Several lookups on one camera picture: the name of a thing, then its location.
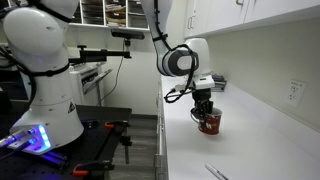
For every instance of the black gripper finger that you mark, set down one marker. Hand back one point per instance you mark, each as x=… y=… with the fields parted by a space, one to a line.
x=207 y=108
x=196 y=114

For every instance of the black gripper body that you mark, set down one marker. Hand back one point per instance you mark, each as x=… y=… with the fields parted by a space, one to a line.
x=202 y=96

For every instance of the red patterned paper cup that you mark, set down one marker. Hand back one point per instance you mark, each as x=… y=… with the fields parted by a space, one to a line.
x=210 y=125

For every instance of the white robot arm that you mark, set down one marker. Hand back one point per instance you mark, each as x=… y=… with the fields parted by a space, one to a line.
x=43 y=73

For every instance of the stack of books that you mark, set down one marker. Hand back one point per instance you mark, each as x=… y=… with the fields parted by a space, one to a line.
x=219 y=83

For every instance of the white counter drawer front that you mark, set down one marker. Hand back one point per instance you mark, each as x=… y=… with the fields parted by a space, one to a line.
x=160 y=140

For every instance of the black and white marker pen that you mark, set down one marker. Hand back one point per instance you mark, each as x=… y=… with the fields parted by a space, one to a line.
x=216 y=171

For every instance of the dark work table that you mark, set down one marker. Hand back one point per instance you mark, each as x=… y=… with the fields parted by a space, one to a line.
x=100 y=133

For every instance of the white printer machine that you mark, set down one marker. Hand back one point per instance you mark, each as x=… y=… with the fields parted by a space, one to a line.
x=86 y=83

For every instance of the shelf unit with papers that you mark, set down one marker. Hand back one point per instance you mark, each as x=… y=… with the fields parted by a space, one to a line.
x=110 y=13

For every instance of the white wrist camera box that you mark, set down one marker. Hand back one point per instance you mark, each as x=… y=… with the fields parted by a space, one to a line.
x=204 y=82

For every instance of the white wall outlet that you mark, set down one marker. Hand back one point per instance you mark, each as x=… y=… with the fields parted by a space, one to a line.
x=296 y=92

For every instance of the black bar camera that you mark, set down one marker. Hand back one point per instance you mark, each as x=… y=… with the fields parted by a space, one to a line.
x=127 y=34

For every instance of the white wall cabinets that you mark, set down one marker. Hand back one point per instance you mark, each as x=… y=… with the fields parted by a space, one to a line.
x=253 y=13

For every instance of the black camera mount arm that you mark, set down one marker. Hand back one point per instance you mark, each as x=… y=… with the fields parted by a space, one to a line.
x=100 y=54

